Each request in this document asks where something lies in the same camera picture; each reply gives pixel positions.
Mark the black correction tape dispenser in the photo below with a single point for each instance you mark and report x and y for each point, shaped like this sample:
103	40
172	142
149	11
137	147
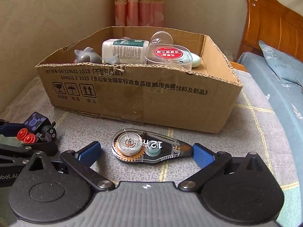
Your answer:
139	146

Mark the wooden bed headboard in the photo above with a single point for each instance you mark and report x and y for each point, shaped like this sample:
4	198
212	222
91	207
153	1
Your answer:
274	24

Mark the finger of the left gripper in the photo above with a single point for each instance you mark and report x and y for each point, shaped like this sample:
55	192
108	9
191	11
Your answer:
12	163
24	150

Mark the brown cardboard box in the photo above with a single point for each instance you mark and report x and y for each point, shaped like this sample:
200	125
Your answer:
198	100

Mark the clear square plastic container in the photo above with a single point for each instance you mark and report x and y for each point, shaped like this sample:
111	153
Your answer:
168	55

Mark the white wall socket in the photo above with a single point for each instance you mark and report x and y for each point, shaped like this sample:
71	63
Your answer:
229	55

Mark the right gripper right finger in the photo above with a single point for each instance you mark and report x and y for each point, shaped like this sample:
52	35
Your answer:
239	190

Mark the blue floral bed sheet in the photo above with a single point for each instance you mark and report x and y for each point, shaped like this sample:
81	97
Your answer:
285	99

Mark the mint green oval case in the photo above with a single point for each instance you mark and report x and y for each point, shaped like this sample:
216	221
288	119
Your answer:
196	60

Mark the grey green checked cloth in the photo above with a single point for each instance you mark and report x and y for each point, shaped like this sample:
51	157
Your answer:
252	126

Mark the grey rubber animal toy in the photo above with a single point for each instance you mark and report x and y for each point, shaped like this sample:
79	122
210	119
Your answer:
89	55

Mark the pink curtain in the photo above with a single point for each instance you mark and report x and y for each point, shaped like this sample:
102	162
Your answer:
139	13

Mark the clear plastic cylinder tube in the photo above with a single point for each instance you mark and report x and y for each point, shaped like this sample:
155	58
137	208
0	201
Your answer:
162	37

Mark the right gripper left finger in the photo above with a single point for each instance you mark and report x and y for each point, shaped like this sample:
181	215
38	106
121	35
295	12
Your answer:
54	189

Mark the medical cotton swab bottle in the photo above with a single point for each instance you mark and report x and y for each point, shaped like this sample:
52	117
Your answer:
128	51

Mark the blue floral pillow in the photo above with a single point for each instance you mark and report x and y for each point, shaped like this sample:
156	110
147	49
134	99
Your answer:
286	67

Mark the black toy car red wheels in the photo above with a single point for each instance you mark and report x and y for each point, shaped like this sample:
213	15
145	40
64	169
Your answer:
37	128

